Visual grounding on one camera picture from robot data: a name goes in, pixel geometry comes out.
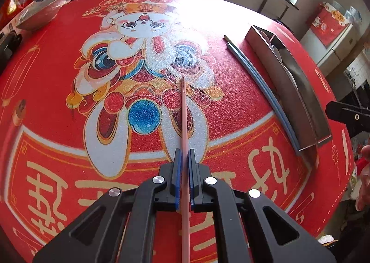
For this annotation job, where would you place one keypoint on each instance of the light blue chopstick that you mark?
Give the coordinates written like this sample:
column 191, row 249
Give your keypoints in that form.
column 270, row 93
column 261, row 89

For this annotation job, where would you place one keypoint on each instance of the red printed table mat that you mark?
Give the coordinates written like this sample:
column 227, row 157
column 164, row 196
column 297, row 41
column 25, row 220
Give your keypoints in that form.
column 72, row 150

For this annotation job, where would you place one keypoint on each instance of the stainless steel utensil holder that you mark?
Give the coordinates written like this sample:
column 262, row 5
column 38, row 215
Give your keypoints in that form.
column 292, row 86

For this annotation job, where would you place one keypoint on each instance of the person's right hand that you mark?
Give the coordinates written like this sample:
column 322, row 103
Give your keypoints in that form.
column 364, row 193

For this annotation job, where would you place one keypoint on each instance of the red gift box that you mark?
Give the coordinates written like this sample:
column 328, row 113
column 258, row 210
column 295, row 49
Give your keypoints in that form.
column 329, row 24

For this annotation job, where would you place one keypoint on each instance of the white cabinet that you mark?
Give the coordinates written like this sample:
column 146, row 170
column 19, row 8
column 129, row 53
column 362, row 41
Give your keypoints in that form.
column 344, row 46

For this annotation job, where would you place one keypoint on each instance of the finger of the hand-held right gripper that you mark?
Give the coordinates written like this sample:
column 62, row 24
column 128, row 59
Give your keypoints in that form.
column 355, row 119

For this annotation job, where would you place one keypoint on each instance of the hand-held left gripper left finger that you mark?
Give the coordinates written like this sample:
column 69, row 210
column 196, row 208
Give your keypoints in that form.
column 178, row 182

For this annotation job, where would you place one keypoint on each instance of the black metal frame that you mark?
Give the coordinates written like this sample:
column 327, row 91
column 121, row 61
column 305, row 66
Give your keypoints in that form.
column 279, row 5

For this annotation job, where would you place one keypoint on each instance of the plastic-wrapped steel bowl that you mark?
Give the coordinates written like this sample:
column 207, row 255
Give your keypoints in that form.
column 40, row 11

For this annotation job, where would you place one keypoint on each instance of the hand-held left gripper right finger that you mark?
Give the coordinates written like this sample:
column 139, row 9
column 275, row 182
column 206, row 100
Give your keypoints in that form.
column 192, row 182

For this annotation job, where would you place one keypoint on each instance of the pink chopstick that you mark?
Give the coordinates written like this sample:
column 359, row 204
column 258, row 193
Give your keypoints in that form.
column 184, row 121

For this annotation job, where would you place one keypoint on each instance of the cream plastic spoon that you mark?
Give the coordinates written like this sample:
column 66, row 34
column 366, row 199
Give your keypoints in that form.
column 278, row 53

